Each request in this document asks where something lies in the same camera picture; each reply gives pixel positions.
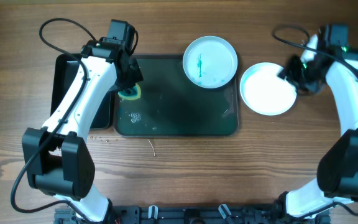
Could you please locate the yellow green sponge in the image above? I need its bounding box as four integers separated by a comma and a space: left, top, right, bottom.
118, 83, 142, 101

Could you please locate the white plate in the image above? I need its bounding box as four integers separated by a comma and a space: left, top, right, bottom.
182, 36, 238, 89
239, 62, 297, 116

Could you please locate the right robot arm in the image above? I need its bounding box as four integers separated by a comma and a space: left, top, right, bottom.
279, 33, 358, 222

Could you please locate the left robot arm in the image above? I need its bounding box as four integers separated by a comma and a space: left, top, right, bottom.
19, 37, 143, 223

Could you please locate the large dark serving tray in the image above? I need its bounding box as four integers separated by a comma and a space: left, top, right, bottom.
113, 54, 239, 138

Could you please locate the small black water tray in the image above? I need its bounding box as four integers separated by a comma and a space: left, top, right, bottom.
50, 54, 114, 130

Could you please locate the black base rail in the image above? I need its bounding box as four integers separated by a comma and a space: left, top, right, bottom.
53, 202, 331, 224

